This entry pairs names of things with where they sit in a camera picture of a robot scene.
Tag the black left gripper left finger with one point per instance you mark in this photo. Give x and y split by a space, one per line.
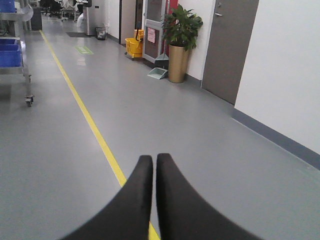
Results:
127 215

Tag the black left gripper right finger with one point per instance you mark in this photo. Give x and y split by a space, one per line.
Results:
183 214

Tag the grey dustpan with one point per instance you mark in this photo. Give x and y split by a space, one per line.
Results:
161 63

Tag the yellow mop bucket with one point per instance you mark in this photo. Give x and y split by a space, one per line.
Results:
134 45

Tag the black waste bin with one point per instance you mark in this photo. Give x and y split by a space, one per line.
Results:
100 33

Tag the potted green plant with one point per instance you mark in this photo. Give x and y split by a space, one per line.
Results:
180 31

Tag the brown door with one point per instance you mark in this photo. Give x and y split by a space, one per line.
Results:
230 35

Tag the steel wheeled cart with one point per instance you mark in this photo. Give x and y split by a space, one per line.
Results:
13 56

